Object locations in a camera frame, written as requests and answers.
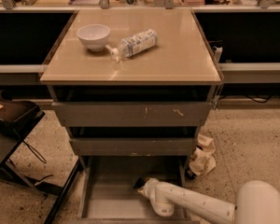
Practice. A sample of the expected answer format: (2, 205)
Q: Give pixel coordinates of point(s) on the small white bottle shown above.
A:
(217, 49)

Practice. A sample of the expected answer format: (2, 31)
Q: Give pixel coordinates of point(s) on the open bottom grey drawer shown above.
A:
(109, 197)

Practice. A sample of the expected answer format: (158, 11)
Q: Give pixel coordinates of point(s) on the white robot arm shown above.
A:
(257, 202)

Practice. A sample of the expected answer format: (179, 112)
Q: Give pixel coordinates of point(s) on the grey drawer cabinet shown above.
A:
(180, 68)

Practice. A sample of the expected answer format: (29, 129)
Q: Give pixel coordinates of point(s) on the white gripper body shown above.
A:
(153, 188)

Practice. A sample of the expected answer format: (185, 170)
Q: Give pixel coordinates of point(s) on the crumpled white cloth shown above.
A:
(202, 161)

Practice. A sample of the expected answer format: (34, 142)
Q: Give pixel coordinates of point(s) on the black tray with paper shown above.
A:
(16, 114)

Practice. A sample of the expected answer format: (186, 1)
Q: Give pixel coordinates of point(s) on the black side table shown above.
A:
(45, 154)

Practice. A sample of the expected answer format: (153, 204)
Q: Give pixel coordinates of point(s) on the clear plastic pump bottle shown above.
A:
(132, 45)

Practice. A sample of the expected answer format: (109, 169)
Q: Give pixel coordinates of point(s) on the middle grey drawer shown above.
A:
(133, 146)

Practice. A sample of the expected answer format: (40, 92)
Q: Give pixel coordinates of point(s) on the white ceramic bowl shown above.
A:
(94, 36)

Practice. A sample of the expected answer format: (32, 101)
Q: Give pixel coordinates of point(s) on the top grey drawer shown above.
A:
(131, 114)

